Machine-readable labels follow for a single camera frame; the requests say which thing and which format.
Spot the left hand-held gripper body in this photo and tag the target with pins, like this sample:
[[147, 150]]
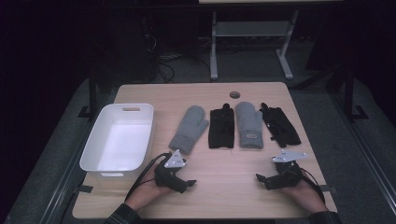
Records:
[[169, 174]]

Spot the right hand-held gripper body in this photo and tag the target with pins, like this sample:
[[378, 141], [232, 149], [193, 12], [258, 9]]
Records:
[[286, 174]]

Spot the black glove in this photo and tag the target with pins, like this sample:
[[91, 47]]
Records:
[[280, 127], [221, 130]]

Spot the grey mitten with label patch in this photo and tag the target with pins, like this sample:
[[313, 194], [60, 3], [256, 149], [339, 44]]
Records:
[[249, 127]]

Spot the white plastic bin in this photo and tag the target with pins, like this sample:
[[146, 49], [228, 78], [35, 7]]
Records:
[[118, 146]]

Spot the person's left hand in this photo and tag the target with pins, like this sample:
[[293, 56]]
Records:
[[146, 193]]

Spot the grey metal stand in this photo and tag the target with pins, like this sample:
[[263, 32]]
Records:
[[252, 29]]

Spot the aluminium floor rail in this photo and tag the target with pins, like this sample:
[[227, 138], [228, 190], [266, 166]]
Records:
[[63, 174], [364, 152]]

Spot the black frame post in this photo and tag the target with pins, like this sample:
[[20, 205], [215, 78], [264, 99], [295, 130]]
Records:
[[92, 93], [349, 93]]

